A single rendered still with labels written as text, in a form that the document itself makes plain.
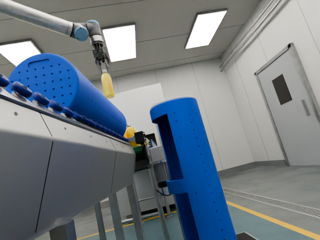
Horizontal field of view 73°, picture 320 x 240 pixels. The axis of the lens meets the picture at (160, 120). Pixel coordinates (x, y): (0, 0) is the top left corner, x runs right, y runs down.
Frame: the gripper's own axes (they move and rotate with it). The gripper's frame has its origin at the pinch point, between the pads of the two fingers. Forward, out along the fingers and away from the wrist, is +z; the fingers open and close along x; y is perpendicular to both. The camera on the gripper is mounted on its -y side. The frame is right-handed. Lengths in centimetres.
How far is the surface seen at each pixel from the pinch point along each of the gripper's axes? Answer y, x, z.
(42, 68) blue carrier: 72, -8, 22
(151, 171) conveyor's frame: -52, 10, 83
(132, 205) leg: -5, -4, 97
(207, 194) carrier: 42, 43, 89
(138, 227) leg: -4, -3, 112
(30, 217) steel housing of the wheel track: 103, -1, 68
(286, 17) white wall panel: -224, 295, -102
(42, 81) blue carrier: 72, -9, 27
